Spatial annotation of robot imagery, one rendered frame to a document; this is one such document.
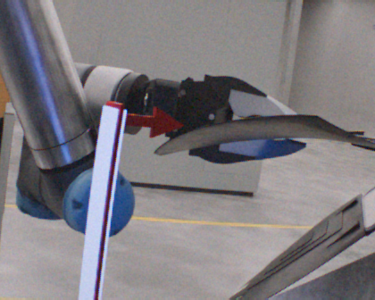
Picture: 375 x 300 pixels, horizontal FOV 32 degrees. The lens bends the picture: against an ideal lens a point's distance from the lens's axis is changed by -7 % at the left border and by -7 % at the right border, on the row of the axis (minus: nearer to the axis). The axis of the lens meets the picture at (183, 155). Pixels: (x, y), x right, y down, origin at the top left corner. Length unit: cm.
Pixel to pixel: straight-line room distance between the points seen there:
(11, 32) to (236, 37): 650
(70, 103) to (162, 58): 613
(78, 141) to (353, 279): 32
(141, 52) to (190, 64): 54
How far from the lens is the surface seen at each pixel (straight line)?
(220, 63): 704
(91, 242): 53
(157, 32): 677
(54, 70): 66
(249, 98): 72
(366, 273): 71
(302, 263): 84
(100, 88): 77
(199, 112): 73
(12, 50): 65
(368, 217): 83
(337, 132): 54
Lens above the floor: 122
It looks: 7 degrees down
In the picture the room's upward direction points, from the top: 9 degrees clockwise
